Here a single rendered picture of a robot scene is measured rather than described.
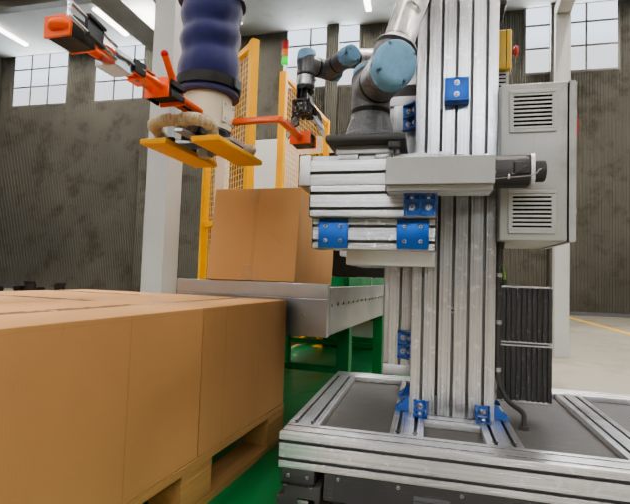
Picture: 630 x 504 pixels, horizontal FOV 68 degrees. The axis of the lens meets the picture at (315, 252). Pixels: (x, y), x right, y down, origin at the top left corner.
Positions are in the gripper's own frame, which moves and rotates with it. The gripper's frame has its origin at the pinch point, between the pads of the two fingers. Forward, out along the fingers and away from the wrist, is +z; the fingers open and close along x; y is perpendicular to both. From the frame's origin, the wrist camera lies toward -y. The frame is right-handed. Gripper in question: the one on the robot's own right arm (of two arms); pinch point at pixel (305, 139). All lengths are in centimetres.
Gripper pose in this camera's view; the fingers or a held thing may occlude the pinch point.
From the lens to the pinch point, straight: 191.0
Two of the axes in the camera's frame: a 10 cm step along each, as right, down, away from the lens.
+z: -0.3, 10.0, -0.5
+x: 9.6, 0.1, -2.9
